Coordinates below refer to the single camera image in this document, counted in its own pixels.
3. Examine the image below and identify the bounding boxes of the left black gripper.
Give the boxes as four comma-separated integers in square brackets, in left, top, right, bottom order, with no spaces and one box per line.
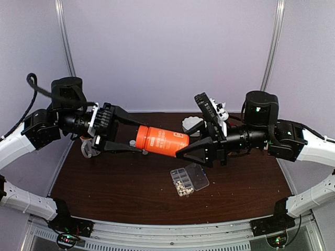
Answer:
[57,101,148,153]

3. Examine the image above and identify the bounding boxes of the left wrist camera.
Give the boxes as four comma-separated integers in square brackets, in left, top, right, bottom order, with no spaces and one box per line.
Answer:
[87,102,114,137]

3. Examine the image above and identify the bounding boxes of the aluminium frame post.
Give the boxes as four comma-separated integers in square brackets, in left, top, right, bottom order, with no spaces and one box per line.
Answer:
[259,0,286,92]
[54,0,88,117]

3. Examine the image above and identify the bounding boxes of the beige pills in organizer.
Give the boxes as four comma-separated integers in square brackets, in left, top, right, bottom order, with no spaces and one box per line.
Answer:
[178,189,194,197]

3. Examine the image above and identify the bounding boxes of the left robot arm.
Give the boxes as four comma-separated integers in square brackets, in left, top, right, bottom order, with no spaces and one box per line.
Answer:
[1,73,143,232]

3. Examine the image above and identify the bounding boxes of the right aluminium frame post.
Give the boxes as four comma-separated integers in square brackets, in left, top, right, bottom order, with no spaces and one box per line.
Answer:
[259,0,286,92]

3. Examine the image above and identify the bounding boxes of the taller small white bottle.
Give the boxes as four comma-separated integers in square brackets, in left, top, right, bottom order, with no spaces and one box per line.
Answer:
[129,140,136,147]

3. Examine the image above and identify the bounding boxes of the front aluminium rail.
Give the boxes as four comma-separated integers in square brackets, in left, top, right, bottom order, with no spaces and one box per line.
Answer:
[19,215,325,250]

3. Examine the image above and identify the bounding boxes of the orange pill bottle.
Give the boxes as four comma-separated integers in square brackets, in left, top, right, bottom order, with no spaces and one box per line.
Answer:
[135,125,190,157]

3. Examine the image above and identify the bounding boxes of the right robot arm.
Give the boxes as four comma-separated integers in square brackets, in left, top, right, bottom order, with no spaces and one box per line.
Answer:
[176,90,334,167]

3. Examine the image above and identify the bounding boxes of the left aluminium frame post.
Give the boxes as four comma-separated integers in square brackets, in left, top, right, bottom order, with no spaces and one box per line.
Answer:
[54,0,88,117]

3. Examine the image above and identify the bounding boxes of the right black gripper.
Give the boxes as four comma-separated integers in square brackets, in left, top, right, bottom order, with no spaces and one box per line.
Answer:
[175,120,270,168]

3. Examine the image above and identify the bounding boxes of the white floral mug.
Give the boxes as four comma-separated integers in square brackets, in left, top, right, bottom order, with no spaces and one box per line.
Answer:
[80,138,100,158]

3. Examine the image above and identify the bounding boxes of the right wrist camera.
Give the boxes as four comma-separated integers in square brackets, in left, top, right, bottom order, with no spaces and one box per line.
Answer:
[194,93,229,122]

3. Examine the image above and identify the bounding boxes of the white fluted bowl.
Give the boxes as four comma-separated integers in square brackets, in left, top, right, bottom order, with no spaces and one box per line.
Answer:
[182,116,203,132]

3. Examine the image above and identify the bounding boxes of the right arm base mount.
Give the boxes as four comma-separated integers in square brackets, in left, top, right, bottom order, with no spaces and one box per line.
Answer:
[250,197,295,249]

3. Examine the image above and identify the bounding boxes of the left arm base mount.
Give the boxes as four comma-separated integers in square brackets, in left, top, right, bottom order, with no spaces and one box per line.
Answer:
[47,199,94,250]

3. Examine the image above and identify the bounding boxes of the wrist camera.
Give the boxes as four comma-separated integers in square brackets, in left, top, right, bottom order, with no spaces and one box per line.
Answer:
[87,102,114,137]
[194,93,229,122]

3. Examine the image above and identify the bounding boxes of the white pills in organizer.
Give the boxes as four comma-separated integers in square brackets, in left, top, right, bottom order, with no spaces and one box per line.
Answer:
[175,181,185,191]

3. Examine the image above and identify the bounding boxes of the clear plastic pill organizer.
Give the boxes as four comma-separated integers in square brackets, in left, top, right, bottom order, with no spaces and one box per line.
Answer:
[170,163,210,195]

